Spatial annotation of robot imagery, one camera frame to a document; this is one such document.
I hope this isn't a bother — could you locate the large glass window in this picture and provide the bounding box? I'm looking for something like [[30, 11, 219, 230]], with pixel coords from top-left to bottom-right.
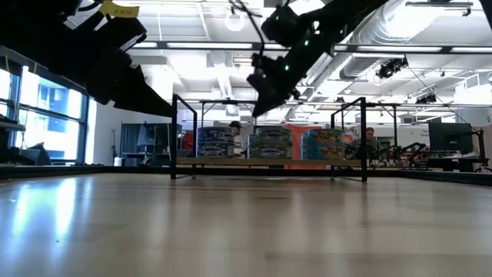
[[0, 65, 90, 163]]

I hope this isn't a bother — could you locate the black overhead frame beam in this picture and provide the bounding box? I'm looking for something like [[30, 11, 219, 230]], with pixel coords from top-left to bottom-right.
[[130, 40, 492, 55]]

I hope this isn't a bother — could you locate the round white ceiling lamp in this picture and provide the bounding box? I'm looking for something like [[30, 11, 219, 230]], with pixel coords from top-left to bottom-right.
[[224, 10, 247, 33]]

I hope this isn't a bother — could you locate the wooden shelf black metal frame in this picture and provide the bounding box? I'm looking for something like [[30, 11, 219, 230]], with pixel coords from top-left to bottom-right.
[[170, 94, 369, 183]]

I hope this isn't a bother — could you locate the black table frame rail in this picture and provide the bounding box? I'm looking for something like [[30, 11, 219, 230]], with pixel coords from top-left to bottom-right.
[[0, 164, 492, 188]]

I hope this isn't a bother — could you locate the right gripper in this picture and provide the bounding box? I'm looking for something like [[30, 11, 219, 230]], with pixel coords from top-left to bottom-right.
[[248, 45, 308, 118]]

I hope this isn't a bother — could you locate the orange-red hanging cloth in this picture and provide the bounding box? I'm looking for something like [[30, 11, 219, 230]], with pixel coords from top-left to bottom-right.
[[284, 123, 327, 170]]

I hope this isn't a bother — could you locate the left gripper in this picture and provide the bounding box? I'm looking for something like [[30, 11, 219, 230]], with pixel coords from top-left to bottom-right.
[[57, 17, 174, 118]]

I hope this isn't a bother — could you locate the black background metal frame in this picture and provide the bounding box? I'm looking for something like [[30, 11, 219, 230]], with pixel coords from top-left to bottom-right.
[[198, 98, 259, 128]]

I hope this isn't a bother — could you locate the black desk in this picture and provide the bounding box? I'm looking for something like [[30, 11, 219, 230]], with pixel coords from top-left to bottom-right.
[[426, 155, 490, 173]]

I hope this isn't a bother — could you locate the black ceiling track light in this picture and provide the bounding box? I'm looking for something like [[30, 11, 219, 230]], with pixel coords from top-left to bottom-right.
[[405, 1, 474, 18]]

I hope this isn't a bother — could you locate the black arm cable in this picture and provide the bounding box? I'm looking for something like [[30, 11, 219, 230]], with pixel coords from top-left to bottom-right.
[[229, 0, 267, 57]]

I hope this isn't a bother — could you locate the silver ventilation duct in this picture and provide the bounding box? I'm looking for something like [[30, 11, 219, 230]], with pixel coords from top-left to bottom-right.
[[338, 0, 427, 81]]

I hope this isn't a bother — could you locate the black computer monitor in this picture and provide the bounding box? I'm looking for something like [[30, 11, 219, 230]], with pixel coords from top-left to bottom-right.
[[428, 122, 474, 155]]

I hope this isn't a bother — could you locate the person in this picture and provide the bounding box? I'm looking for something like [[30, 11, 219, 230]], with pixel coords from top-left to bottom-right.
[[229, 120, 251, 157], [361, 126, 381, 161]]

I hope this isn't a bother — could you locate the yellow paper tag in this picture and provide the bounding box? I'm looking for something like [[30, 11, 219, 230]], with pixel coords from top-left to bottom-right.
[[98, 0, 141, 19]]

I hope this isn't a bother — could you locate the dark grey partition curtain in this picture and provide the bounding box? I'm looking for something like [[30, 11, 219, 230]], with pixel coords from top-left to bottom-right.
[[120, 122, 173, 166]]

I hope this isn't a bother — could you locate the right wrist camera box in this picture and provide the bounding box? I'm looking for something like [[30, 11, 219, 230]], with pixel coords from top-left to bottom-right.
[[261, 5, 304, 48]]

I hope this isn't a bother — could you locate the black ceiling spotlight cluster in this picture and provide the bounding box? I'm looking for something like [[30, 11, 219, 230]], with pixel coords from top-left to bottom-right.
[[375, 56, 409, 80]]

